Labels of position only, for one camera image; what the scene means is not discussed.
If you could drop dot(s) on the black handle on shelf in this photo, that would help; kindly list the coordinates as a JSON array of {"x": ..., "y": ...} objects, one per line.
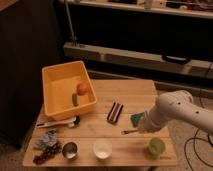
[{"x": 181, "y": 61}]

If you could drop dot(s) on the green pepper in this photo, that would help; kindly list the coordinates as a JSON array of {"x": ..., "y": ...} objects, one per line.
[{"x": 75, "y": 99}]

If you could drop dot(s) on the brown striped sponge block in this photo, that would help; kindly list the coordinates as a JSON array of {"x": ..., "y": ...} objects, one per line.
[{"x": 114, "y": 113}]

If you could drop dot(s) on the grey metal shelf rail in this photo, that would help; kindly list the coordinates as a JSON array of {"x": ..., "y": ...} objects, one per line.
[{"x": 136, "y": 59}]

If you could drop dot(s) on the green sponge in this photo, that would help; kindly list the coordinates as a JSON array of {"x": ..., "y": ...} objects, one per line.
[{"x": 135, "y": 118}]

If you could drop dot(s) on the green plastic cup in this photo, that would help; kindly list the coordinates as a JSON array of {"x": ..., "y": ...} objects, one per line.
[{"x": 156, "y": 146}]

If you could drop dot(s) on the wooden table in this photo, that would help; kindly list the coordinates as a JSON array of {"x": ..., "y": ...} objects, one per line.
[{"x": 127, "y": 150}]

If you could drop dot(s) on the dark grape bunch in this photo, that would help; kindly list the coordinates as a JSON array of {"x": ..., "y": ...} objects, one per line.
[{"x": 48, "y": 153}]

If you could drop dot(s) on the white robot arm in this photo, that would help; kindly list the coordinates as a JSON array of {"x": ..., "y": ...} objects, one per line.
[{"x": 177, "y": 105}]

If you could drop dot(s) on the orange fruit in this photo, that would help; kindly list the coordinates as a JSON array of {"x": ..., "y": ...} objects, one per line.
[{"x": 82, "y": 88}]

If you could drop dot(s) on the yellow plastic bin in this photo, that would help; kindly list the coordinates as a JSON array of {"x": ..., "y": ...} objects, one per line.
[{"x": 59, "y": 83}]

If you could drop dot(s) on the metal fork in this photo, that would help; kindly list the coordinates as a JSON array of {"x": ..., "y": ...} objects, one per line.
[{"x": 124, "y": 132}]

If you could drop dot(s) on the small metal cup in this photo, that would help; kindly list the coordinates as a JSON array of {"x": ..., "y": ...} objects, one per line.
[{"x": 70, "y": 150}]

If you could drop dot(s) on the white bowl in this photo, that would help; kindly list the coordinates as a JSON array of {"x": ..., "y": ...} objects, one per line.
[{"x": 102, "y": 148}]

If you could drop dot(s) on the grey crumpled cloth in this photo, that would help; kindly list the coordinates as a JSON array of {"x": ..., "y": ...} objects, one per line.
[{"x": 48, "y": 139}]

